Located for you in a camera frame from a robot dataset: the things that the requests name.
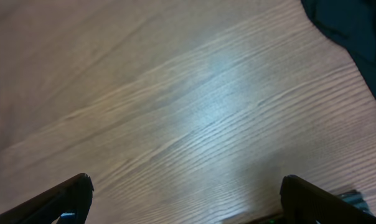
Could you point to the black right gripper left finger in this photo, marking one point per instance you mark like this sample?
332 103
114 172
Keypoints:
67 202

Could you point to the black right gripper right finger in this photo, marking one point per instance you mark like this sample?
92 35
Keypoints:
303 202

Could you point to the black garment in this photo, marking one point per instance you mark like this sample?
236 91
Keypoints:
352 25

